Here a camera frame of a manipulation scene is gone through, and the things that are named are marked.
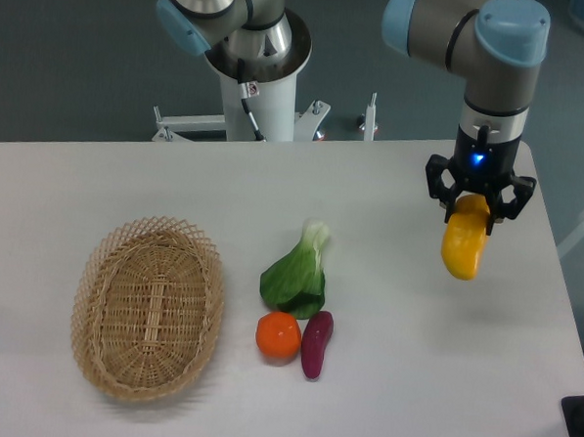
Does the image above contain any yellow mango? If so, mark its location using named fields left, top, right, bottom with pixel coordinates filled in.
left=441, top=194, right=490, bottom=281

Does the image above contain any green bok choy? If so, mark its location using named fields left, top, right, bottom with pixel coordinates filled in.
left=259, top=219, right=331, bottom=320

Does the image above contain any black device at table edge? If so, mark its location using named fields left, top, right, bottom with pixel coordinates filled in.
left=561, top=395, right=584, bottom=437

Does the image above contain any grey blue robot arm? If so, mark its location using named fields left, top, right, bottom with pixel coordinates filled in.
left=156, top=0, right=551, bottom=227

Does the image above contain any black cable on pedestal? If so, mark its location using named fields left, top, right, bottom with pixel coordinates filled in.
left=232, top=57, right=271, bottom=143

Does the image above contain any woven wicker basket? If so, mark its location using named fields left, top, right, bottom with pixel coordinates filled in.
left=70, top=216, right=224, bottom=402

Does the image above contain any purple sweet potato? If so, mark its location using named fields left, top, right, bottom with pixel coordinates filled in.
left=300, top=311, right=335, bottom=380

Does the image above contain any orange tangerine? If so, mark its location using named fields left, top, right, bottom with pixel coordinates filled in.
left=255, top=312, right=302, bottom=359

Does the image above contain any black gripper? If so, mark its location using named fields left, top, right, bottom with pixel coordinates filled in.
left=425, top=128, right=537, bottom=236

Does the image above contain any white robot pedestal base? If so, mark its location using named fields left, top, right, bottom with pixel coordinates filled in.
left=154, top=10, right=331, bottom=143

